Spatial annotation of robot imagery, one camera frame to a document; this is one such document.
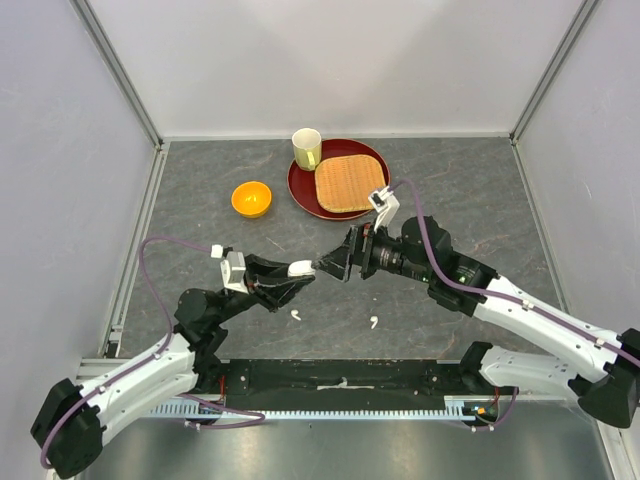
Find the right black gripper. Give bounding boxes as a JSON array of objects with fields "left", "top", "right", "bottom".
[{"left": 312, "top": 218, "right": 433, "bottom": 284}]

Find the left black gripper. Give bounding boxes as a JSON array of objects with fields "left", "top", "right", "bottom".
[{"left": 212, "top": 253, "right": 315, "bottom": 325}]

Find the white earbud charging case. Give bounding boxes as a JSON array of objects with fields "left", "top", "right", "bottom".
[{"left": 287, "top": 260, "right": 315, "bottom": 278}]

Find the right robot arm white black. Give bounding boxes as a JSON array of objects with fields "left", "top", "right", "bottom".
[{"left": 312, "top": 216, "right": 639, "bottom": 428}]

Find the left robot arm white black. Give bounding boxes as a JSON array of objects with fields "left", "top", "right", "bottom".
[{"left": 30, "top": 251, "right": 315, "bottom": 479}]

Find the woven bamboo square tray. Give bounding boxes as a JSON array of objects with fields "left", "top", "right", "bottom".
[{"left": 314, "top": 154, "right": 387, "bottom": 213}]

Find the orange bowl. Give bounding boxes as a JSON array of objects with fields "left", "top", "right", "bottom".
[{"left": 231, "top": 181, "right": 272, "bottom": 219}]

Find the cream ceramic mug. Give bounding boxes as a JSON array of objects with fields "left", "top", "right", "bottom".
[{"left": 291, "top": 128, "right": 322, "bottom": 171}]

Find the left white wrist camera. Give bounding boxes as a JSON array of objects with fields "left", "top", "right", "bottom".
[{"left": 220, "top": 251, "right": 248, "bottom": 294}]

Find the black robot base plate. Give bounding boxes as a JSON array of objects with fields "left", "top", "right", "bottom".
[{"left": 195, "top": 359, "right": 495, "bottom": 412}]

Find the slotted cable duct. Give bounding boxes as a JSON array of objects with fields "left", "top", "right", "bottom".
[{"left": 144, "top": 397, "right": 497, "bottom": 422}]

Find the aluminium frame rail left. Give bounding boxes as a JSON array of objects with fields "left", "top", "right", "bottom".
[{"left": 70, "top": 0, "right": 164, "bottom": 149}]

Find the aluminium frame rail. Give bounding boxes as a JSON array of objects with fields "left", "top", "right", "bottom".
[
  {"left": 70, "top": 0, "right": 164, "bottom": 149},
  {"left": 509, "top": 0, "right": 601, "bottom": 146}
]

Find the aluminium frame rail right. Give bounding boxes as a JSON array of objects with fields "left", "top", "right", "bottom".
[{"left": 509, "top": 0, "right": 601, "bottom": 146}]

